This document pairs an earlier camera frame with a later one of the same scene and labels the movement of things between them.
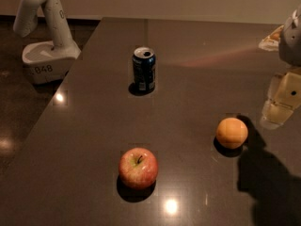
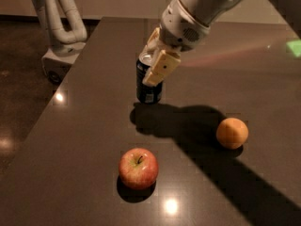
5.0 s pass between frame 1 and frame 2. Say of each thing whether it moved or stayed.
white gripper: moved
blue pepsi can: moved
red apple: stayed
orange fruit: stayed
